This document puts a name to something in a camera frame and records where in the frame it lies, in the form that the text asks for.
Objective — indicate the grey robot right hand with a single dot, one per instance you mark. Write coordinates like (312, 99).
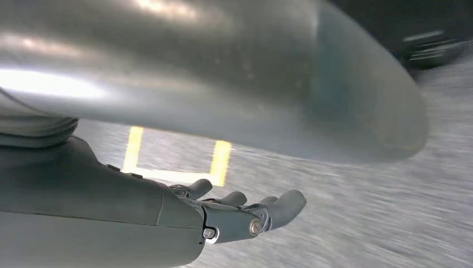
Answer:
(92, 207)

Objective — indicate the yellow floor tape square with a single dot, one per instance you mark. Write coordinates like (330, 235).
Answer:
(220, 159)

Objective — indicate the black robot foot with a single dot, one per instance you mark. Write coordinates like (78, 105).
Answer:
(428, 50)

